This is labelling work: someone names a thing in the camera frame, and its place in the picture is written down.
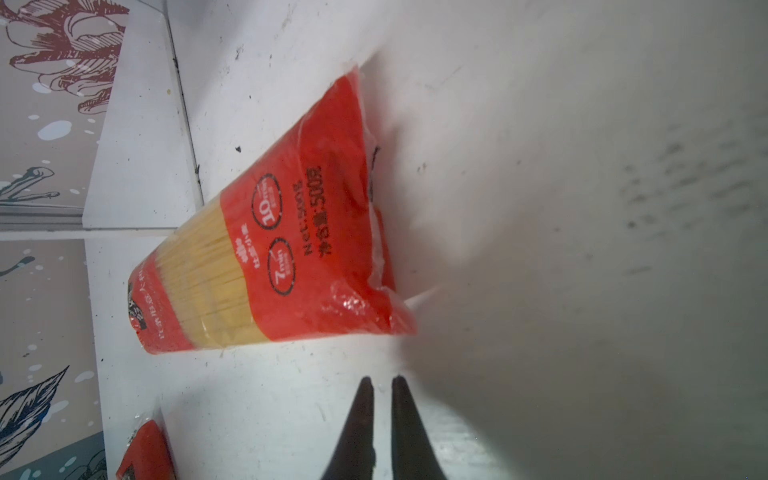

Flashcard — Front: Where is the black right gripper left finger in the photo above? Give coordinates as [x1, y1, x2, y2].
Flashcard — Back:
[321, 377, 376, 480]

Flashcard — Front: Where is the red spaghetti pack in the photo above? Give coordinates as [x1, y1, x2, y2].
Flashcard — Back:
[116, 420, 176, 480]
[127, 69, 416, 355]

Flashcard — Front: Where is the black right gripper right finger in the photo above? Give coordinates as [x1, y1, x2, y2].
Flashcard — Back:
[391, 376, 447, 480]

